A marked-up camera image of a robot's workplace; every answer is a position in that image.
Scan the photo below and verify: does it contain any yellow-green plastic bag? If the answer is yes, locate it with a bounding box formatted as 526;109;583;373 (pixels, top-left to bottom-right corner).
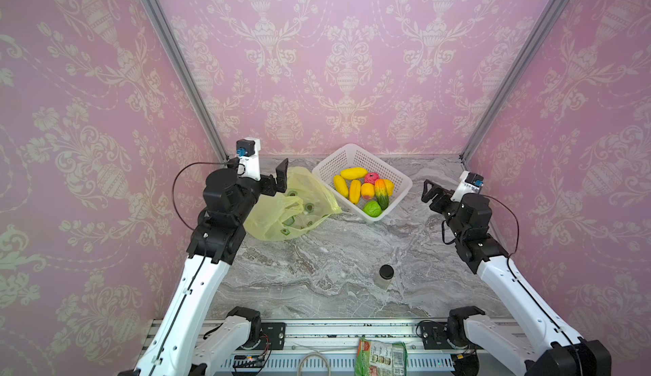
244;167;342;241

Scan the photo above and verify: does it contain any red pink fruit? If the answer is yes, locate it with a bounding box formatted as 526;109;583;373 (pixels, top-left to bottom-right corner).
364;173;380;184

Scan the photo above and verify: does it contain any green fruit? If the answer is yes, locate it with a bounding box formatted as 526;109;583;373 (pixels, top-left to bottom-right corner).
363;201;383;218

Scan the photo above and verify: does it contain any yellow apple green stem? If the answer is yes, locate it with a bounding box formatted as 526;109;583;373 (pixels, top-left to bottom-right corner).
360;183;375;201

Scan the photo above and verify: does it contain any long yellow mango fruit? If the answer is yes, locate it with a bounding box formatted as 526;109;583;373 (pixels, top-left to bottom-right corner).
340;167;368;180

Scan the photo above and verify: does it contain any orange yellow starfruit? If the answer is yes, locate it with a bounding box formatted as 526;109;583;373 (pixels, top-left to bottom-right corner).
349;179;362;205

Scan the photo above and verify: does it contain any yellow lemon fruit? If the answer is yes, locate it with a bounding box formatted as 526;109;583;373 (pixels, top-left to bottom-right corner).
383;179;394;196

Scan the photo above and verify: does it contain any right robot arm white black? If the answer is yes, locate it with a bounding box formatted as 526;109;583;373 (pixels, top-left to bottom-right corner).
421;171;612;375

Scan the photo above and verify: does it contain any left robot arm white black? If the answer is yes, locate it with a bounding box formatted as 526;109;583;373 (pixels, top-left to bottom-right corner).
127;157;288;375

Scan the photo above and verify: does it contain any white plastic perforated basket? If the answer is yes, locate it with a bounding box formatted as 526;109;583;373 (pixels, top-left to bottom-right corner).
312;144;413;223

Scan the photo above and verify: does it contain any small jar black lid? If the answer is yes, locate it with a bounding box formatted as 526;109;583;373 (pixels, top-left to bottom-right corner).
374;264;395;291

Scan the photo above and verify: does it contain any green snack packet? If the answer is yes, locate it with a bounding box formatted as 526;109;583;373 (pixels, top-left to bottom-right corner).
354;338;407;376

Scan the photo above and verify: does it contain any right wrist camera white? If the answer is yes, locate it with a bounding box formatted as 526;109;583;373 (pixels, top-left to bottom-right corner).
451;171;484;202

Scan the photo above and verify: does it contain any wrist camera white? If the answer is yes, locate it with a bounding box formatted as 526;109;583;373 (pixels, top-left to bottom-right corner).
451;171;484;202
236;137;261;181

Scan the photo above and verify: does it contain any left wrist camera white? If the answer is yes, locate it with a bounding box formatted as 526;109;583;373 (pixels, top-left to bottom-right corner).
236;137;261;181

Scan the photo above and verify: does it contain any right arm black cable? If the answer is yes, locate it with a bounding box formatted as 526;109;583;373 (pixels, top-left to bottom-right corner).
482;194;520;260

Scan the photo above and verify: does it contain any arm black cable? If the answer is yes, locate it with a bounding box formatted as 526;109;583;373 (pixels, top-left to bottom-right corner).
482;194;520;260
171;160;230;232

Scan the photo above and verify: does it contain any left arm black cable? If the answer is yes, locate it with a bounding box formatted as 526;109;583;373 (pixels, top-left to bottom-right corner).
171;160;230;232

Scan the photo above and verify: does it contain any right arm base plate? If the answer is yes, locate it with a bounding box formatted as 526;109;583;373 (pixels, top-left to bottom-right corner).
415;319;452;351

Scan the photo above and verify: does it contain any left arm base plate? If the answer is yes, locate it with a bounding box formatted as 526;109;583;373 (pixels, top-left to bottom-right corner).
254;322;287;352

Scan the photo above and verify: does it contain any aluminium front rail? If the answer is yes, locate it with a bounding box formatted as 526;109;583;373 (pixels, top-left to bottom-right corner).
131;317;581;376

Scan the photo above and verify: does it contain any beige looped cable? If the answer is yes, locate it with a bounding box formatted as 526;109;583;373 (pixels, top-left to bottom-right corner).
297;352;332;376

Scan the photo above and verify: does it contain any aluminium corner post right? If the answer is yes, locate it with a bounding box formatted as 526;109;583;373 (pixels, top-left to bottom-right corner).
459;0;570;167

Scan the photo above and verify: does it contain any aluminium corner post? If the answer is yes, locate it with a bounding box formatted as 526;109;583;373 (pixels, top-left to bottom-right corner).
141;0;227;161
459;0;570;167

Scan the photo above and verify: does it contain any aluminium corner post left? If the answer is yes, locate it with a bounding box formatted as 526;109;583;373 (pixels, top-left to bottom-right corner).
141;0;227;161

